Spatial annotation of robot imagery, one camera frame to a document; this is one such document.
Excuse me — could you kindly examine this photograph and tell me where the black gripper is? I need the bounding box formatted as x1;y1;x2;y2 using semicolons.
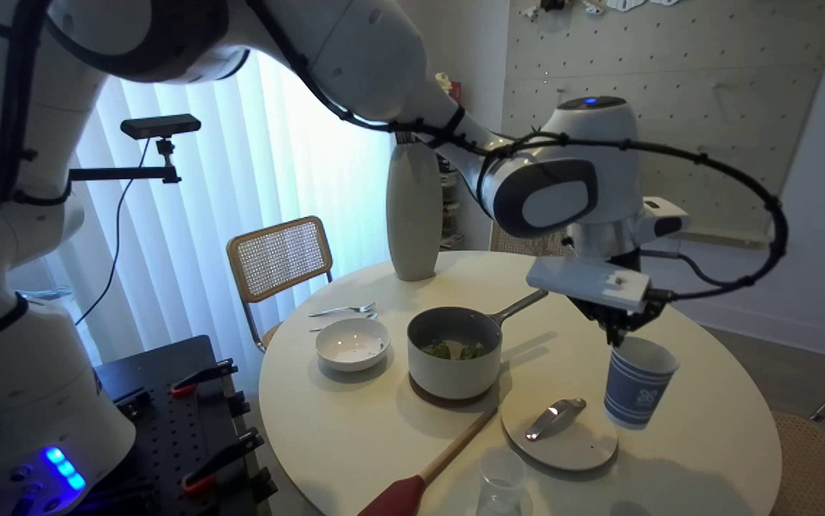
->
566;291;671;351

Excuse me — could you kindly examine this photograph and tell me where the blue and white cup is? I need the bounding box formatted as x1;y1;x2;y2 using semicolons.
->
601;336;682;431

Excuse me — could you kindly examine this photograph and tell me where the silver fork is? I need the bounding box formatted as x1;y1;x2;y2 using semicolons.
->
310;301;379;321

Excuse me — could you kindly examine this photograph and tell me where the silver butter knife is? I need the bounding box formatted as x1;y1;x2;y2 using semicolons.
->
523;400;591;448

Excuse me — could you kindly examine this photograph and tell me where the dark round trivet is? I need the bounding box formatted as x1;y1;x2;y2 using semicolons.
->
409;371;510;415

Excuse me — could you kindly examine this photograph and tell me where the clear drinking glass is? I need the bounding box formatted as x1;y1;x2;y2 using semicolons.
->
476;450;535;516

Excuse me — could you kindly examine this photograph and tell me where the narrow book shelf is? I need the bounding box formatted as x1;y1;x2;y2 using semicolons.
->
435;80;466;252

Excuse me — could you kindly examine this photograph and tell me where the grey ribbed vase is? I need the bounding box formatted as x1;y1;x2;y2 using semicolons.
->
383;131;446;285

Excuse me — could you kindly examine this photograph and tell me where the white bowl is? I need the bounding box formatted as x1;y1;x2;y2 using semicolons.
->
313;315;393;378

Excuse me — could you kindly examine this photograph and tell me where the white sheer curtain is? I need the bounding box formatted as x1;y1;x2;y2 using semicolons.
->
8;47;397;385

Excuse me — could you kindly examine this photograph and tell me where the black perforated side table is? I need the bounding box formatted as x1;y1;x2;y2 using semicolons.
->
77;332;281;516

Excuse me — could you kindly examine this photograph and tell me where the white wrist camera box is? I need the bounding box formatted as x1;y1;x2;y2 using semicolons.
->
523;255;651;312

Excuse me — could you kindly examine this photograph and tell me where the white pot with long handle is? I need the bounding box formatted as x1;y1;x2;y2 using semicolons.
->
403;288;552;405

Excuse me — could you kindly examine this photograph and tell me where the beige wall pegboard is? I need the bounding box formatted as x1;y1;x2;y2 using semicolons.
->
495;0;825;250

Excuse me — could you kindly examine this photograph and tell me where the red spatula with wooden handle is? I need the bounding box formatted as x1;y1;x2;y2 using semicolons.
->
360;405;502;516

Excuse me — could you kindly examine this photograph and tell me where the black clamp with red handle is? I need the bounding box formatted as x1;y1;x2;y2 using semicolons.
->
181;428;266;503
167;358;240;401

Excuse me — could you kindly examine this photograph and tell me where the black stereo camera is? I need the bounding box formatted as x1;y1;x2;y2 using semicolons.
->
119;111;203;143

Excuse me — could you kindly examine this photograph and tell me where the thin black camera cable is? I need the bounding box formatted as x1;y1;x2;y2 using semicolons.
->
71;139;152;331

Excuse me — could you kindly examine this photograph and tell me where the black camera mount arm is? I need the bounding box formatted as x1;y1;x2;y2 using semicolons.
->
66;139;184;190

